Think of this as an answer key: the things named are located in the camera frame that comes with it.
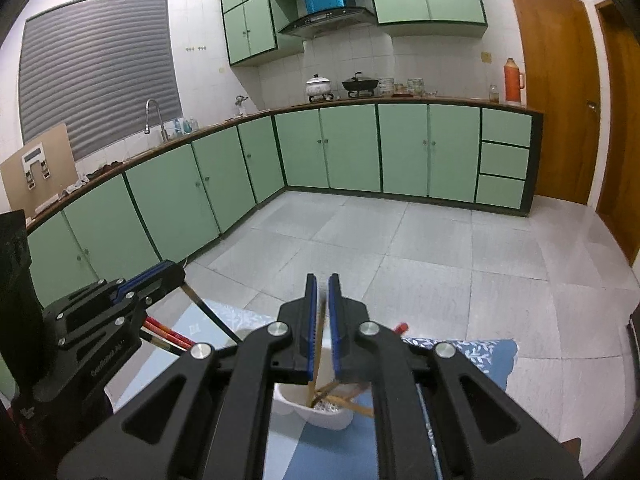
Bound wooden door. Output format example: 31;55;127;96
595;0;640;266
506;0;602;206

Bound black wok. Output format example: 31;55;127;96
341;72;381;98

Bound blue printed placemat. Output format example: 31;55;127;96
107;300;518;480

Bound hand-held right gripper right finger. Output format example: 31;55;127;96
327;273;585;480

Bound white utensil holder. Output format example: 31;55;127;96
235;310;357;432

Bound grey window blind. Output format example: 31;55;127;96
19;0;183;161

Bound black chopstick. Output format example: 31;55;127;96
181;282;242;345

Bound cardboard sheet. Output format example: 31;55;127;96
0;122;79;221

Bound metal faucet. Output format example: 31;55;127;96
144;99;169;144

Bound white cooking pot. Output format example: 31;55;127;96
305;74;334;101

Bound orange thermos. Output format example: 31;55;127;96
502;57;526;106

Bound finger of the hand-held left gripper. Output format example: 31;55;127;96
111;260;172;305
131;262;187;317

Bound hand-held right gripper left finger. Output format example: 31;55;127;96
57;273;321;480

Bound black range hood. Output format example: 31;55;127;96
277;6;378;39

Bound green base cabinets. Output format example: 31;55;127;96
25;112;287;308
272;100;545;218

